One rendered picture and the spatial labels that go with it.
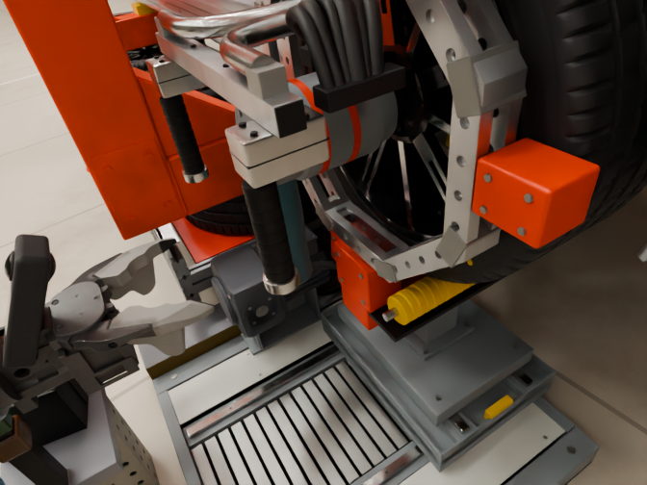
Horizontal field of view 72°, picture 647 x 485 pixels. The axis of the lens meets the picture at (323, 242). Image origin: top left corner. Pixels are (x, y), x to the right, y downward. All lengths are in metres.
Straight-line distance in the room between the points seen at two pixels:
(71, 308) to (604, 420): 1.24
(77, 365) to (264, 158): 0.26
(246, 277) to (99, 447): 0.47
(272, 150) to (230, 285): 0.70
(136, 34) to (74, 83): 2.00
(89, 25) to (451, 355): 1.02
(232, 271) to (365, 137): 0.59
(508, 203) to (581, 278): 1.26
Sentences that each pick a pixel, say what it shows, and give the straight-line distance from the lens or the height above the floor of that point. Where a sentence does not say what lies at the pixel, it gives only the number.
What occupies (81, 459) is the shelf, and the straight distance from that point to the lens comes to 0.89.
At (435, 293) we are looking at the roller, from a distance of 0.83.
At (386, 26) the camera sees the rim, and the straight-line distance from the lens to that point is 0.74.
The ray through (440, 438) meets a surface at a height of 0.15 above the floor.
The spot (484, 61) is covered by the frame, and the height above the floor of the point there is 0.98.
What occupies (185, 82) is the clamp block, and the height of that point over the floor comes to 0.92.
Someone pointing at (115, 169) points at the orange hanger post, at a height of 0.70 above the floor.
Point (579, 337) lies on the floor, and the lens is 1.55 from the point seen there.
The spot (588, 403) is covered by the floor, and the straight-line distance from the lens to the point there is 1.41.
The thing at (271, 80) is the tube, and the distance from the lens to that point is 0.42.
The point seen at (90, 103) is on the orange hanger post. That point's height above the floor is 0.84.
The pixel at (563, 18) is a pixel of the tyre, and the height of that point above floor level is 1.00.
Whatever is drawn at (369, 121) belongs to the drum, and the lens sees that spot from 0.65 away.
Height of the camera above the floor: 1.12
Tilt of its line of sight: 38 degrees down
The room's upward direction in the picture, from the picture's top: 8 degrees counter-clockwise
